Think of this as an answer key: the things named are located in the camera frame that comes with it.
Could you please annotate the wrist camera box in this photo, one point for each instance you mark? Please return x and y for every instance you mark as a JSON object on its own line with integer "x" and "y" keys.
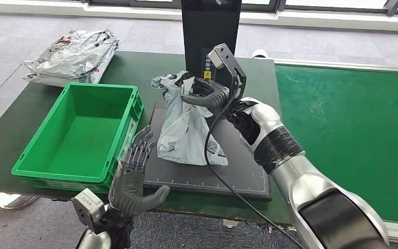
{"x": 216, "y": 58}
{"x": 87, "y": 206}

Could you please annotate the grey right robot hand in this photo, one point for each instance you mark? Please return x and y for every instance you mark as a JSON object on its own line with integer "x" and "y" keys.
{"x": 212, "y": 98}

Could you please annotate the black inbound scanner machine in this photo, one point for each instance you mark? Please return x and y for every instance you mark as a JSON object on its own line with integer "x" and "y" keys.
{"x": 199, "y": 31}

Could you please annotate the flat white parcel bag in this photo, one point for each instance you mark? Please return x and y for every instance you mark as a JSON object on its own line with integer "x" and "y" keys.
{"x": 54, "y": 80}

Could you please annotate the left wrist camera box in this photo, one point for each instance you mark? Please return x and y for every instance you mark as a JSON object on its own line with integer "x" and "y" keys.
{"x": 87, "y": 206}

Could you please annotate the crumpled grey parcel bag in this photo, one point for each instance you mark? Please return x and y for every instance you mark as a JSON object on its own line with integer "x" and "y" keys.
{"x": 75, "y": 51}

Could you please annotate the dark green table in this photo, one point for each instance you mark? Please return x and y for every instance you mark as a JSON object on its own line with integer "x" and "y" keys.
{"x": 140, "y": 68}

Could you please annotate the chrome table foot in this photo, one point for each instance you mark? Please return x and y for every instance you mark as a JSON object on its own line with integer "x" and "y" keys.
{"x": 13, "y": 201}

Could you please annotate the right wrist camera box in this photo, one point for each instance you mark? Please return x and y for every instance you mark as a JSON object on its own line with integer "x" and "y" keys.
{"x": 216, "y": 58}

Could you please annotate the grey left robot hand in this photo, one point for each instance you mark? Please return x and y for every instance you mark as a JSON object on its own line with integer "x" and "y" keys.
{"x": 130, "y": 196}

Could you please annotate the green conveyor belt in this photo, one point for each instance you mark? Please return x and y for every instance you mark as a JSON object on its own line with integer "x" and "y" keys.
{"x": 339, "y": 120}

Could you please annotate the green plastic crate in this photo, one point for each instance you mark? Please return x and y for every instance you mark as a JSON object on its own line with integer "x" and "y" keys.
{"x": 82, "y": 147}

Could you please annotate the dark window frame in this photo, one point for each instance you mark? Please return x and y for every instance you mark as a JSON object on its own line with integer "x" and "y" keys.
{"x": 109, "y": 4}

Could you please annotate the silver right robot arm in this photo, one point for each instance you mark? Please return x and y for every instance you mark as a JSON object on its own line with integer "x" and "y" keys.
{"x": 288, "y": 151}

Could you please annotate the black yellow label sticker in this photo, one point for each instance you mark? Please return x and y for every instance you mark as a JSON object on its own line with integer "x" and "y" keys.
{"x": 207, "y": 75}

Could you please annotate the white parcel black red print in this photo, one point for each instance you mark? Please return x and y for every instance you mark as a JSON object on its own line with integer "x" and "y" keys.
{"x": 185, "y": 134}

